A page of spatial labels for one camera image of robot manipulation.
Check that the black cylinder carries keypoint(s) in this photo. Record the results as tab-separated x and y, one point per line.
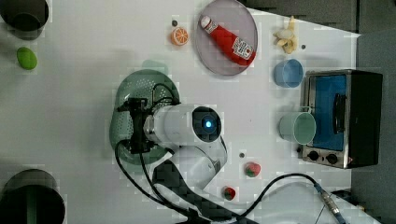
31	197
25	15

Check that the peeled banana toy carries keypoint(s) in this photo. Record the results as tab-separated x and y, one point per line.
286	38

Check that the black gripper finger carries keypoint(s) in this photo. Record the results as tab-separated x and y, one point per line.
123	108

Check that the red strawberry toy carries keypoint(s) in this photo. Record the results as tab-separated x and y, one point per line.
228	193

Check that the green cup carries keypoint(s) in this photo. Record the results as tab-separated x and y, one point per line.
298	127

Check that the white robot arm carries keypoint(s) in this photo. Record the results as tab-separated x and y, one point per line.
180	150

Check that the black cylinder upper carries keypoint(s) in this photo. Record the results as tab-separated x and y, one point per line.
25	15

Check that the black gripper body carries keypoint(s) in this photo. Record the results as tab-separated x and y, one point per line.
139	143

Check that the orange slice toy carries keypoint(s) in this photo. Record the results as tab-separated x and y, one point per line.
179	36

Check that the red ketchup bottle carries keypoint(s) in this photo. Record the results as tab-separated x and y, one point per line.
232	46

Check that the grey round plate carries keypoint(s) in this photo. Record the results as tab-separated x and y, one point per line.
233	16

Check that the black cylinder lower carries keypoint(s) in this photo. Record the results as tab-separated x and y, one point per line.
31	197

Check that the blue cup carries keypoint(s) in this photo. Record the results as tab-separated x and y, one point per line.
288	74

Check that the black toaster oven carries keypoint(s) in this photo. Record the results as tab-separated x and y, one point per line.
346	105

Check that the green lime toy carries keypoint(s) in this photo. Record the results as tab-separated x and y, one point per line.
26	58

